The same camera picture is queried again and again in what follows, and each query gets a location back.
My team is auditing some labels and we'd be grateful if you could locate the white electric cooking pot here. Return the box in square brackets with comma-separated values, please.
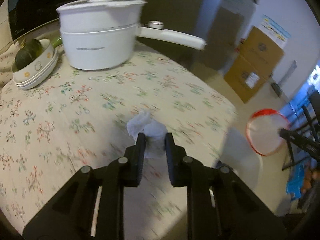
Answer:
[57, 0, 206, 70]

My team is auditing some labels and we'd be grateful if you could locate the white flower bowl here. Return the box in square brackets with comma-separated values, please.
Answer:
[11, 39, 55, 82]

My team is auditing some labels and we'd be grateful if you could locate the grey refrigerator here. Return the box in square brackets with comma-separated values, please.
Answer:
[138, 0, 259, 70]

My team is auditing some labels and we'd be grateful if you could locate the dark green squash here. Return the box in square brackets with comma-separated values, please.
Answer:
[15, 39, 43, 70]

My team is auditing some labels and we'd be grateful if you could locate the red snack packet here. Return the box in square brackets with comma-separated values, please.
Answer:
[246, 108, 290, 157]

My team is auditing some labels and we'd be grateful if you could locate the cardboard box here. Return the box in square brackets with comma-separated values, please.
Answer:
[224, 27, 284, 103]

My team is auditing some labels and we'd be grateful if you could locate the floral tablecloth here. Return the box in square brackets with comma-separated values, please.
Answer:
[1, 43, 236, 232]

